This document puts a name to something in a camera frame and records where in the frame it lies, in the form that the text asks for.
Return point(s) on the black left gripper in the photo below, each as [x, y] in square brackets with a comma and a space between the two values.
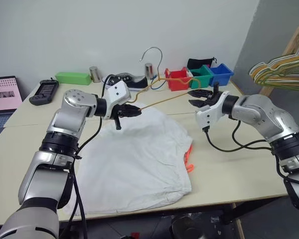
[119, 111]

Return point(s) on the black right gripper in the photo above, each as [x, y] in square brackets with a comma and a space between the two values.
[213, 97]

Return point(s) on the wooden clothes hanger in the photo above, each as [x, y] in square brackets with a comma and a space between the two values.
[164, 100]

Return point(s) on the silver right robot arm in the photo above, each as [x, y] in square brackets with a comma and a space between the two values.
[259, 112]

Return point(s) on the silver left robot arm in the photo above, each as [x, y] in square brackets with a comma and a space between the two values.
[69, 117]

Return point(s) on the white shorts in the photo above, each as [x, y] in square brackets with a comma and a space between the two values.
[129, 159]

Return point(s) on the green plastic bin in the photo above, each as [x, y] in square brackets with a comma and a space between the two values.
[201, 78]

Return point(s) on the red plastic bin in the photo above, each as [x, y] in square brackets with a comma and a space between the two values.
[178, 81]

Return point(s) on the black canvas sneaker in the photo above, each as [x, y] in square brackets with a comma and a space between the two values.
[137, 83]

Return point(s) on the blue plastic bin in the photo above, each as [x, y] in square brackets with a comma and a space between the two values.
[221, 74]

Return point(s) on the silver metal cylinder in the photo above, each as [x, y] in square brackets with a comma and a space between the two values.
[95, 74]
[149, 71]

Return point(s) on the green rectangular box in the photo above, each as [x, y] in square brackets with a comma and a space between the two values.
[73, 78]

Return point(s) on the black handheld controller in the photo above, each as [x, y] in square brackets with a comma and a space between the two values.
[43, 92]

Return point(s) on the wooden clothes rack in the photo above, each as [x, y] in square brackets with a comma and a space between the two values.
[292, 42]

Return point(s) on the small red object on floor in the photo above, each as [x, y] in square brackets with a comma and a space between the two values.
[135, 235]

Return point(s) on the dark round object under table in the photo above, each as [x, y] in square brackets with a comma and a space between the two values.
[185, 227]

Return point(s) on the laptop with pink screen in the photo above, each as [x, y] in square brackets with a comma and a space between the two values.
[2, 94]

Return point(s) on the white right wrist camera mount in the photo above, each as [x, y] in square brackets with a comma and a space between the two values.
[209, 113]

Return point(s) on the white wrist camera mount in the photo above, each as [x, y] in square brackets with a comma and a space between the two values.
[117, 93]
[209, 113]

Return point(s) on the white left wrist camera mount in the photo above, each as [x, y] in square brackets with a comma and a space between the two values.
[117, 93]

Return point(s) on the black table frame leg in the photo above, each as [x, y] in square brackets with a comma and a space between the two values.
[229, 216]

